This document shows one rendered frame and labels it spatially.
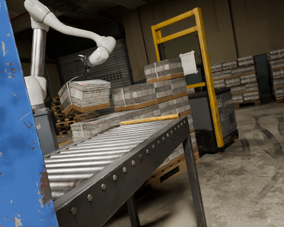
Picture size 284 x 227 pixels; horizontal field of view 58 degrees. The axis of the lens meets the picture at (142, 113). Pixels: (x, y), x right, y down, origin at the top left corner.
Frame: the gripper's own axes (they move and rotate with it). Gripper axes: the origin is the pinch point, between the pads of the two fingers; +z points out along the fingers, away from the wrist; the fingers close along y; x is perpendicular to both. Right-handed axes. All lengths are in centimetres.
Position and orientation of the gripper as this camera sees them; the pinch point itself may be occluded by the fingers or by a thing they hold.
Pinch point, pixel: (78, 69)
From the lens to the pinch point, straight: 232.8
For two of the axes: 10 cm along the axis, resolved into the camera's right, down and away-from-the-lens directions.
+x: 6.9, -1.9, 7.0
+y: 2.4, 9.7, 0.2
